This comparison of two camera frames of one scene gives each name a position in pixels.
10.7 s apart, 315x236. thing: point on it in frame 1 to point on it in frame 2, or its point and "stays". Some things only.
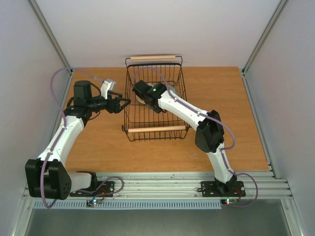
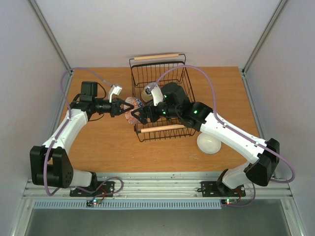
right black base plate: [213, 189] stays
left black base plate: [105, 189] stays
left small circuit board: [90, 203] stays
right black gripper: [138, 88] to [148, 113]
